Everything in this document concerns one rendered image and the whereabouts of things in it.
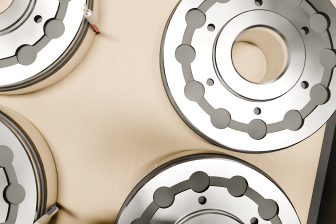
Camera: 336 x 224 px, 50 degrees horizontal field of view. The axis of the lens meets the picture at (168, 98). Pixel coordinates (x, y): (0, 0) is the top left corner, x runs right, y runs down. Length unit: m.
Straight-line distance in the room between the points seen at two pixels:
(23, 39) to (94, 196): 0.10
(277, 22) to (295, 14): 0.01
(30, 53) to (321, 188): 0.19
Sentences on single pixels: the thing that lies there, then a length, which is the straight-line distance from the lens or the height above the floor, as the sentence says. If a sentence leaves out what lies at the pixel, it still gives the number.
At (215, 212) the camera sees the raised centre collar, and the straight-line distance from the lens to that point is 0.19.
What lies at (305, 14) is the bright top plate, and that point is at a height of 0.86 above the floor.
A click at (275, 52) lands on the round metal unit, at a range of 0.21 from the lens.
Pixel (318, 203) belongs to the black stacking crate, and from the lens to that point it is 0.25.
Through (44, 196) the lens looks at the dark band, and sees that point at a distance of 0.21.
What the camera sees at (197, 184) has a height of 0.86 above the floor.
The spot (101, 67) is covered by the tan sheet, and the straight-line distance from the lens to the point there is 0.22.
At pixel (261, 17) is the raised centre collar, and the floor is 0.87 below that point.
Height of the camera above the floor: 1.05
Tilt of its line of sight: 86 degrees down
